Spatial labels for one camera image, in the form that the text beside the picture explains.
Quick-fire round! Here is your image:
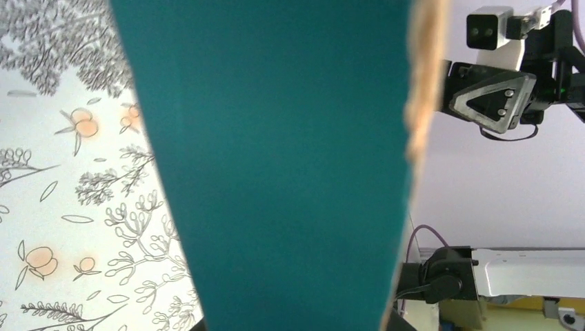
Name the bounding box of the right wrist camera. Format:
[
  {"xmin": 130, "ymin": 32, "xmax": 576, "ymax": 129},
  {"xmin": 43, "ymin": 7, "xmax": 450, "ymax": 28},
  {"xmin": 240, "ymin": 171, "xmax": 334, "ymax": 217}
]
[{"xmin": 466, "ymin": 5, "xmax": 553, "ymax": 51}]

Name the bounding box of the floral patterned table mat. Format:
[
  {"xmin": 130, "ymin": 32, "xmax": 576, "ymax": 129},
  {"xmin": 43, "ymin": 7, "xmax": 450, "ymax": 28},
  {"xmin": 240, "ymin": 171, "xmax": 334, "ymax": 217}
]
[{"xmin": 1, "ymin": 1, "xmax": 203, "ymax": 330}]

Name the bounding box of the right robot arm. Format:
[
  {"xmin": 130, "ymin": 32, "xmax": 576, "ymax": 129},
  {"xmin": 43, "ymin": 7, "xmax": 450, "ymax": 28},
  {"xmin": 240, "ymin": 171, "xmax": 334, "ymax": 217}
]
[{"xmin": 396, "ymin": 1, "xmax": 584, "ymax": 303}]

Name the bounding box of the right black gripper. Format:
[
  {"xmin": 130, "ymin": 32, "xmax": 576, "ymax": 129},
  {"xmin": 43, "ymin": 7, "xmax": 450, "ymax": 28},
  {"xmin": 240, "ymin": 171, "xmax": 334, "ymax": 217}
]
[{"xmin": 441, "ymin": 11, "xmax": 584, "ymax": 134}]

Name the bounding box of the teal and wood picture frame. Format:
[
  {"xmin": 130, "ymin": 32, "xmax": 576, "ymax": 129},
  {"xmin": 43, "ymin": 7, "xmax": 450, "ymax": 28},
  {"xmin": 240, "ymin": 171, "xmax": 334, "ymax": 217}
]
[{"xmin": 110, "ymin": 1, "xmax": 450, "ymax": 330}]

